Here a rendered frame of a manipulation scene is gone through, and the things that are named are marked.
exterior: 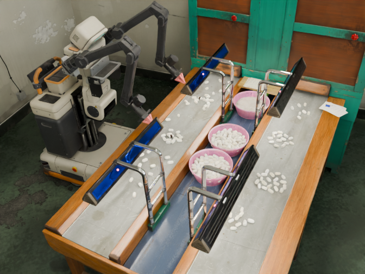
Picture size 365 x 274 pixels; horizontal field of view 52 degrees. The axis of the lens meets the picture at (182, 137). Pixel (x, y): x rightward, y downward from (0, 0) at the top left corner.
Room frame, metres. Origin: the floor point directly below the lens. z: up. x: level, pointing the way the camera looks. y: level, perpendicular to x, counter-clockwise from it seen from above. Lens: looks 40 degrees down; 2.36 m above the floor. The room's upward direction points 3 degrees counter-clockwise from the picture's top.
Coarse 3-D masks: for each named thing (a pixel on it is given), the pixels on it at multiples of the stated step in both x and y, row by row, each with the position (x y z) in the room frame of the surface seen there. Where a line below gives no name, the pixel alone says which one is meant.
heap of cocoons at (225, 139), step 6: (222, 132) 1.95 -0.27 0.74; (228, 132) 1.95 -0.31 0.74; (234, 132) 1.94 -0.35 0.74; (216, 138) 1.91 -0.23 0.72; (222, 138) 1.89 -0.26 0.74; (228, 138) 1.88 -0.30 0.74; (234, 138) 1.88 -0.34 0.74; (240, 138) 1.88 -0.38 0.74; (216, 144) 1.83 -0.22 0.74; (222, 144) 1.85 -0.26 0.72; (228, 144) 1.83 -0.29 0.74; (234, 144) 1.82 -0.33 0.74; (240, 144) 1.83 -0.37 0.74
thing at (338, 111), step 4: (324, 104) 2.16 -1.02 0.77; (328, 104) 2.16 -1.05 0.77; (332, 104) 2.15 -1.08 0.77; (320, 108) 2.12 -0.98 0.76; (324, 108) 2.11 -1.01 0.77; (328, 108) 2.11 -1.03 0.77; (332, 108) 2.11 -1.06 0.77; (336, 108) 2.11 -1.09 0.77; (340, 108) 2.10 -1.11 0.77; (344, 108) 2.10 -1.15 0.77; (332, 112) 2.06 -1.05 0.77; (336, 112) 2.06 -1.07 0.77; (340, 112) 2.06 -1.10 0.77; (344, 112) 2.06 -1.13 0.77; (340, 116) 2.01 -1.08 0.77
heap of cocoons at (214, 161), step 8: (200, 160) 1.69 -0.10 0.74; (208, 160) 1.69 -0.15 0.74; (216, 160) 1.69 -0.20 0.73; (224, 160) 1.67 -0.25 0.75; (192, 168) 1.63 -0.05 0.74; (200, 168) 1.62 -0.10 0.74; (224, 168) 1.61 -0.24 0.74; (200, 176) 1.56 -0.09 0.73; (208, 176) 1.56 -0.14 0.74; (216, 176) 1.55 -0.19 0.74
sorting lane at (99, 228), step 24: (216, 96) 2.38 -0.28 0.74; (192, 120) 2.10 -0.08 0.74; (168, 144) 1.86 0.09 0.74; (144, 168) 1.65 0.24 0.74; (168, 168) 1.64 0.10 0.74; (120, 192) 1.47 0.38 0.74; (144, 192) 1.46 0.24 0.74; (96, 216) 1.30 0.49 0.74; (120, 216) 1.29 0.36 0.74; (72, 240) 1.16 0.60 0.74; (96, 240) 1.15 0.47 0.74
